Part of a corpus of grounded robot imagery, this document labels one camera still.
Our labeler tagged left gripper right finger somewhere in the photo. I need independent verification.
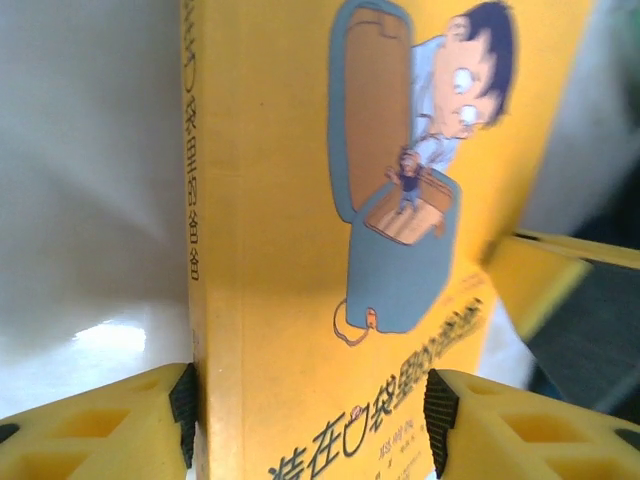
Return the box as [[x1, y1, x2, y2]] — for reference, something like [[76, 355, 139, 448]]
[[422, 367, 640, 480]]

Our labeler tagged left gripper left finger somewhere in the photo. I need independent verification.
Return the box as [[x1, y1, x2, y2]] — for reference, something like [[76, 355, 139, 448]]
[[0, 362, 200, 480]]

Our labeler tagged yellow cartoon cover book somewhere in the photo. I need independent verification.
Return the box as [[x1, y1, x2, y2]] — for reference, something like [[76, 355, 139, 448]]
[[177, 0, 599, 480]]

